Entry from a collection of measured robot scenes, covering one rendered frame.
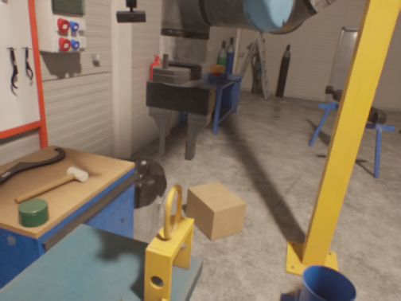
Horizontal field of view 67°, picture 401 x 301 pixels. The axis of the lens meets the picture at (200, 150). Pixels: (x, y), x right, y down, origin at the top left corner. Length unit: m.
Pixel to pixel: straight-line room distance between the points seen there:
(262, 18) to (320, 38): 9.87
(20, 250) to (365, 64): 2.04
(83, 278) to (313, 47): 9.88
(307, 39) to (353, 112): 8.22
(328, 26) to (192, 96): 9.85
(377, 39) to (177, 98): 1.73
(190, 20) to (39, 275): 0.70
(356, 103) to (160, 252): 1.76
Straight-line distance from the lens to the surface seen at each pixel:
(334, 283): 2.21
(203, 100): 0.57
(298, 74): 10.38
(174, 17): 0.56
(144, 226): 2.39
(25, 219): 1.30
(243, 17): 0.51
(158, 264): 0.71
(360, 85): 2.19
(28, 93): 2.73
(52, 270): 0.92
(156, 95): 0.61
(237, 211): 2.75
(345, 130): 2.23
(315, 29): 10.35
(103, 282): 0.86
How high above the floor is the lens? 1.66
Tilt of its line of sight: 21 degrees down
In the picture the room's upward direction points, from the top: 5 degrees clockwise
